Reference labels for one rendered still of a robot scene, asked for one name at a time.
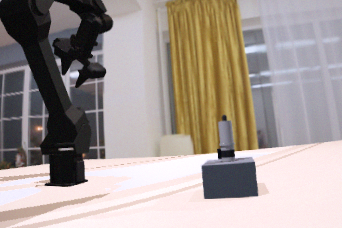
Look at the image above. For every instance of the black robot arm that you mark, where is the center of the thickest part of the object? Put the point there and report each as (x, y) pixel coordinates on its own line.
(28, 22)

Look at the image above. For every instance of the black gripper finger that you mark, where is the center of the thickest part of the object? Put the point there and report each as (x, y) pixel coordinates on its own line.
(81, 78)
(65, 65)

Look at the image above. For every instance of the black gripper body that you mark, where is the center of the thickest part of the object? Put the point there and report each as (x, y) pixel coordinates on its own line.
(91, 70)

